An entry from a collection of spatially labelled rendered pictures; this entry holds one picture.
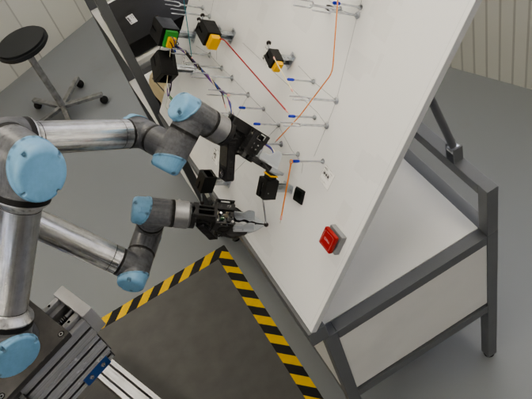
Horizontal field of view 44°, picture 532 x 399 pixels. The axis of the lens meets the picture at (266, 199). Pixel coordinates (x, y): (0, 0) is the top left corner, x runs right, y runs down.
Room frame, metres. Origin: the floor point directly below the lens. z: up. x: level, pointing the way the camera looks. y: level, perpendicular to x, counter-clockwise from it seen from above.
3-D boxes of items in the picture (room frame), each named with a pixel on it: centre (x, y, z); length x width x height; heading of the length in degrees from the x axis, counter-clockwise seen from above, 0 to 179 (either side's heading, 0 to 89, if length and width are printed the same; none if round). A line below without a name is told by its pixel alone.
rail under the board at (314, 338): (1.50, 0.12, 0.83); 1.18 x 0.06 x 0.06; 11
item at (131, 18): (2.38, 0.15, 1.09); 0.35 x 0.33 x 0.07; 11
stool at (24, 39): (3.55, 0.99, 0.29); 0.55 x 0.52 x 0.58; 27
